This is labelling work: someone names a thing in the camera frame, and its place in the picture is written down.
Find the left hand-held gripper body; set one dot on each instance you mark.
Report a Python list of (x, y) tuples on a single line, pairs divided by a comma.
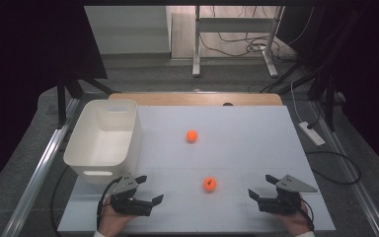
[(130, 205)]

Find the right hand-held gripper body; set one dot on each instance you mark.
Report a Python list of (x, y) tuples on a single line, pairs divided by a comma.
[(278, 204)]

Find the white plastic bin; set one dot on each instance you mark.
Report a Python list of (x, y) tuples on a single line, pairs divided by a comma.
[(98, 144)]

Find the plain orange ball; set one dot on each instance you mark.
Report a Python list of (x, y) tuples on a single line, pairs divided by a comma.
[(191, 135)]

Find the person's left hand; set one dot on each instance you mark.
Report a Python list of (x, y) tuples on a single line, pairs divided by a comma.
[(112, 220)]

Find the person's right hand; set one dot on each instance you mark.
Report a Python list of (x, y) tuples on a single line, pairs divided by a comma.
[(292, 222)]

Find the orange ball with black mark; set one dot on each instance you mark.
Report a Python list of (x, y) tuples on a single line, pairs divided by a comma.
[(210, 184)]

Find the white board sheet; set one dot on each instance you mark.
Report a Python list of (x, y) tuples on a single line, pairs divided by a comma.
[(223, 158)]

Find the white power strip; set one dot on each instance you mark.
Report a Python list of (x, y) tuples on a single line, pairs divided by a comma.
[(312, 133)]

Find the small dark knob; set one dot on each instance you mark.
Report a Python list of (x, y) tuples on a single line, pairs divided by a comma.
[(227, 104)]

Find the black stand legs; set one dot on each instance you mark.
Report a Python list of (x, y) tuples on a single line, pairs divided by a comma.
[(329, 105), (61, 105)]

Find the dark curtain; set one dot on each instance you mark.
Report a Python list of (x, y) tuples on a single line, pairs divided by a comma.
[(375, 65), (19, 65)]

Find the aluminium floor rail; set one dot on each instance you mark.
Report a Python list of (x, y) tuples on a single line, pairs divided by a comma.
[(352, 179), (36, 179)]

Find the white metal desk frame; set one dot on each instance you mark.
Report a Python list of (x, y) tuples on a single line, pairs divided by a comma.
[(196, 42)]

